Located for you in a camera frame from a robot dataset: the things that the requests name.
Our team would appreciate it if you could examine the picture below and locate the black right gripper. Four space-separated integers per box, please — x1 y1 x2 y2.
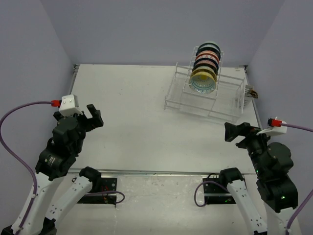
224 120 277 175

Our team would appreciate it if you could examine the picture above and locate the yellow rimmed sun pattern bowl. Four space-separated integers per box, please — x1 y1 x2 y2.
188 72 217 94

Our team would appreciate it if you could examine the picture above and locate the white leaf pattern bowl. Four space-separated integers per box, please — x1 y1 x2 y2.
191 64 218 76

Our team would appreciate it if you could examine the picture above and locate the black floral pattern bowl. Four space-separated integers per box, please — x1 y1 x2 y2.
193 60 219 70

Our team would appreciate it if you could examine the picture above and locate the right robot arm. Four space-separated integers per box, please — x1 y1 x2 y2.
218 118 299 235

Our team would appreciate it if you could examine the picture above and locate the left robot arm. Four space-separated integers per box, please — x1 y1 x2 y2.
1 104 104 235

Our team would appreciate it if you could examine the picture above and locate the dark blue bowl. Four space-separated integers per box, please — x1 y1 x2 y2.
197 44 221 54

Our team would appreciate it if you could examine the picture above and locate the orange striped bowl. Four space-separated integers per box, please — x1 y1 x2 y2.
196 50 220 60

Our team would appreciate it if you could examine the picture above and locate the pale green rimmed bowl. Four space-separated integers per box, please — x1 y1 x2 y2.
199 41 219 47

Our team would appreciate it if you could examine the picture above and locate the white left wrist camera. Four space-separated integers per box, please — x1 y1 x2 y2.
59 94 83 117

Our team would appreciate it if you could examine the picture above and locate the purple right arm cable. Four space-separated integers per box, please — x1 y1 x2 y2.
281 122 313 233

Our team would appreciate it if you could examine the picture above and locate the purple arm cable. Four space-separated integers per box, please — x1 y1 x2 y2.
0 100 61 231
281 122 313 233

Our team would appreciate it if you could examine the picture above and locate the aluminium table edge rail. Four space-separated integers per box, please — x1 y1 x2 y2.
67 64 80 94

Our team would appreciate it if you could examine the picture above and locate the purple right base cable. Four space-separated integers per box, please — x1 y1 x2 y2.
194 181 229 208

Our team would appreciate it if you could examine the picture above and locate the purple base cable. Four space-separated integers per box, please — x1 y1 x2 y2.
194 181 229 208
85 190 126 204

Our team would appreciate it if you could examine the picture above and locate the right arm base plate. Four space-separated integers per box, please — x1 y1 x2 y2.
203 183 236 205

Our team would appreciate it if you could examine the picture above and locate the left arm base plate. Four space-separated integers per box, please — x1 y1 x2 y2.
78 177 117 205

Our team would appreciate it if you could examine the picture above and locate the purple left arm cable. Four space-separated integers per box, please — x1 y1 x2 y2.
0 100 61 231

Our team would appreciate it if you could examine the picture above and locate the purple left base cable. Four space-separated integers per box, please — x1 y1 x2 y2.
85 190 126 204

